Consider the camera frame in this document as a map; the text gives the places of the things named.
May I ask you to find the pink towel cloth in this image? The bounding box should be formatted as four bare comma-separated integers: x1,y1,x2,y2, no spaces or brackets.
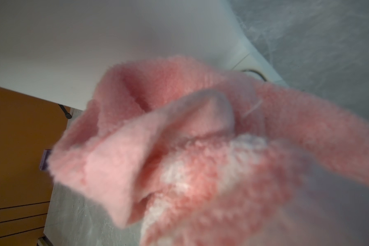
48,56,369,246

